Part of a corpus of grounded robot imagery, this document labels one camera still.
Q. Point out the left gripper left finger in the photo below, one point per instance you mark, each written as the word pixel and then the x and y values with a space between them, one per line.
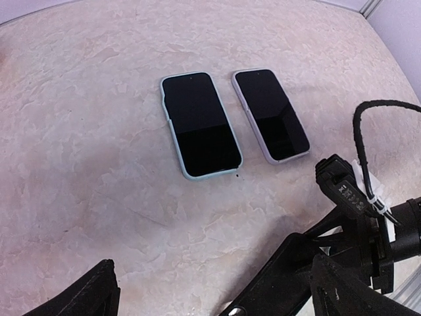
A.
pixel 94 293

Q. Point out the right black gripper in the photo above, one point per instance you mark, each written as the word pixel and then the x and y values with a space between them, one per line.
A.
pixel 282 286

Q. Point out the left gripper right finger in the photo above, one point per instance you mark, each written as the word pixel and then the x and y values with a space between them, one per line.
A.
pixel 336 291

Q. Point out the lilac phone case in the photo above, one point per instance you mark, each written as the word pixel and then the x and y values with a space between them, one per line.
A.
pixel 250 125

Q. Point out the light blue phone case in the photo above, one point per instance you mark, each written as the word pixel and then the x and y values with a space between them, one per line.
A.
pixel 184 164

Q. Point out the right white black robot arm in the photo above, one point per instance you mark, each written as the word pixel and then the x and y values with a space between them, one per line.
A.
pixel 407 234

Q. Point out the front aluminium rail base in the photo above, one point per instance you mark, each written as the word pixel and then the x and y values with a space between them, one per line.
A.
pixel 408 294

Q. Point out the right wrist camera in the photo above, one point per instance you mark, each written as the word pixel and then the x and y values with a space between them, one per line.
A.
pixel 337 181

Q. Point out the right aluminium frame post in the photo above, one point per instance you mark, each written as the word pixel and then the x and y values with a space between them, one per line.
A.
pixel 369 7

